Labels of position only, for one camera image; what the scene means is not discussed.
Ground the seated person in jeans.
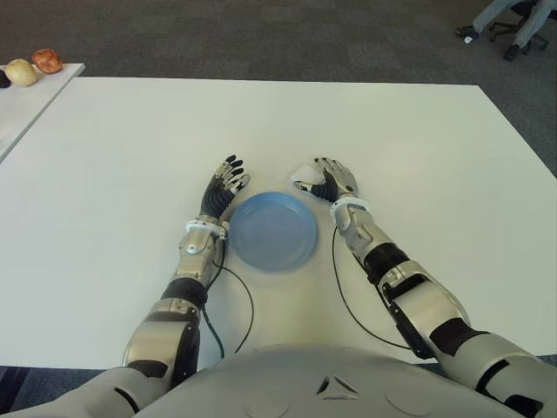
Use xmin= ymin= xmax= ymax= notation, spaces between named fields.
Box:
xmin=455 ymin=0 xmax=557 ymax=63

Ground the black office chair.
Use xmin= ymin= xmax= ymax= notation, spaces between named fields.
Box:
xmin=487 ymin=0 xmax=557 ymax=54

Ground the blue round plate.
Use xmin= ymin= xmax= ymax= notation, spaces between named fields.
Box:
xmin=228 ymin=190 xmax=320 ymax=275

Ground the thin black cable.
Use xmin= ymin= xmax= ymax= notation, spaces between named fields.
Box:
xmin=331 ymin=221 xmax=413 ymax=352
xmin=214 ymin=264 xmax=255 ymax=357

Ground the thick dark cable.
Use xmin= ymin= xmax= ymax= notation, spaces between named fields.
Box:
xmin=201 ymin=303 xmax=227 ymax=361

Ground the pale yellow round fruit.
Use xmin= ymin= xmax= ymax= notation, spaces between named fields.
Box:
xmin=3 ymin=57 xmax=40 ymax=87

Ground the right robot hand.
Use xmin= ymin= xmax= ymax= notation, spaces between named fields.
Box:
xmin=292 ymin=156 xmax=360 ymax=204

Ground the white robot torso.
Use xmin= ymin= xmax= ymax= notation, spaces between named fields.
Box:
xmin=138 ymin=342 xmax=523 ymax=418

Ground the white side table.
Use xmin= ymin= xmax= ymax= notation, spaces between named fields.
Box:
xmin=0 ymin=63 xmax=86 ymax=165

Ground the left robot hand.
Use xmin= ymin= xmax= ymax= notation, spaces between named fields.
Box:
xmin=198 ymin=152 xmax=253 ymax=224

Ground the white charger plug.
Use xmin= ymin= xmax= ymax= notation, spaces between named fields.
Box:
xmin=288 ymin=162 xmax=325 ymax=186

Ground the reddish brown round fruit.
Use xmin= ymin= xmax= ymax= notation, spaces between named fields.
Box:
xmin=30 ymin=48 xmax=64 ymax=74

